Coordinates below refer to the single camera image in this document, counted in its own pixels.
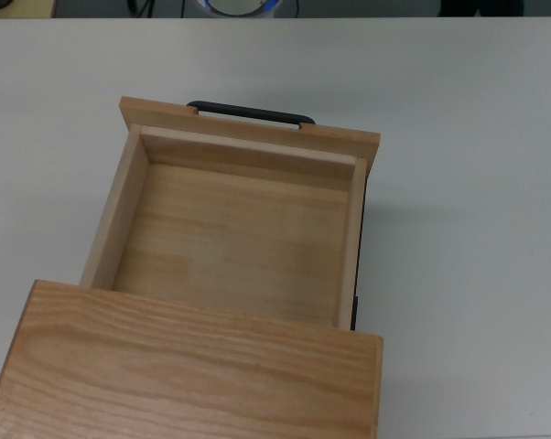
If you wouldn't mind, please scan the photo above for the wooden drawer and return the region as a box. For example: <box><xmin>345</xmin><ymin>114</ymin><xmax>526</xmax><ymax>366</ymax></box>
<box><xmin>79</xmin><ymin>95</ymin><xmax>381</xmax><ymax>331</ymax></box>

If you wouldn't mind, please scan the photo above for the black metal drawer handle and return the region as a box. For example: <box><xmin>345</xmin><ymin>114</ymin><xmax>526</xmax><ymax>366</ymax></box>
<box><xmin>186</xmin><ymin>101</ymin><xmax>317</xmax><ymax>130</ymax></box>

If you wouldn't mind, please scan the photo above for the wooden cabinet body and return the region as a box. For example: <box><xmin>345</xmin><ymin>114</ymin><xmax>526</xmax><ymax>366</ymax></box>
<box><xmin>0</xmin><ymin>279</ymin><xmax>385</xmax><ymax>439</ymax></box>

